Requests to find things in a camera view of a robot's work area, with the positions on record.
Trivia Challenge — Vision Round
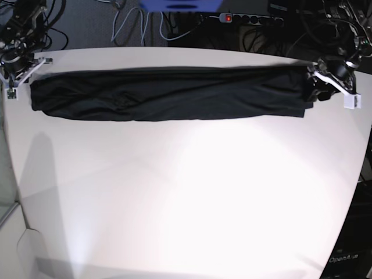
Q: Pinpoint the white power strip red switch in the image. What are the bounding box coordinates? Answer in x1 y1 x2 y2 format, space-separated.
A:
217 13 284 27

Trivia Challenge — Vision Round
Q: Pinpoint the black OpenArm equipment case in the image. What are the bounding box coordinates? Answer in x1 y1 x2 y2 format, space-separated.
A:
320 176 371 278

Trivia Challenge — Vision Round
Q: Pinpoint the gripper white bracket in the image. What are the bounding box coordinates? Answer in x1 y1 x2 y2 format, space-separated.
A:
1 52 53 99
305 59 362 109

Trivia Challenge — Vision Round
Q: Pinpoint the white cable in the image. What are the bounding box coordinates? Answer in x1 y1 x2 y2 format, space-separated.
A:
111 2 201 47

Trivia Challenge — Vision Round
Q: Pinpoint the black long-sleeve T-shirt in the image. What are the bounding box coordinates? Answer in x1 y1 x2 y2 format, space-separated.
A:
30 65 313 122

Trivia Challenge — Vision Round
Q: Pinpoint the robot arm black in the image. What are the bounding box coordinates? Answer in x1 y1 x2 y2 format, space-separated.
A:
298 1 371 109
1 1 67 99

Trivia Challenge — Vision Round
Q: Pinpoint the blue box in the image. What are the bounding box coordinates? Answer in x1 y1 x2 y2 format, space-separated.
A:
139 0 223 12

